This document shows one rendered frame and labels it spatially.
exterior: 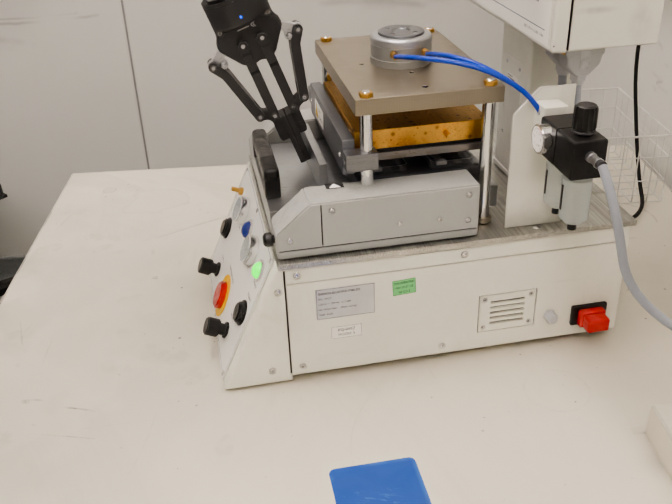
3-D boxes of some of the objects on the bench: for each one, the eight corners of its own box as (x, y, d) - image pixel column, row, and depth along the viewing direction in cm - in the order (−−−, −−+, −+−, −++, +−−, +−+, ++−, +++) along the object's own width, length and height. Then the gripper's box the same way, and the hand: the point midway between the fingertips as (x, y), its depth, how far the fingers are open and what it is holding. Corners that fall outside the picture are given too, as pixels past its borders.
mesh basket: (610, 146, 169) (619, 86, 162) (662, 201, 146) (674, 134, 140) (504, 152, 168) (509, 92, 162) (540, 208, 145) (547, 141, 139)
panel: (210, 266, 131) (249, 164, 123) (223, 380, 105) (274, 260, 98) (198, 263, 130) (237, 160, 123) (208, 377, 104) (259, 256, 97)
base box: (518, 224, 140) (526, 130, 132) (626, 349, 108) (646, 237, 100) (210, 262, 132) (197, 166, 124) (227, 410, 100) (212, 294, 92)
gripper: (274, -40, 99) (343, 126, 111) (177, 5, 99) (257, 165, 112) (282, -29, 93) (355, 147, 105) (179, 19, 93) (263, 188, 105)
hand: (294, 134), depth 106 cm, fingers closed, pressing on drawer
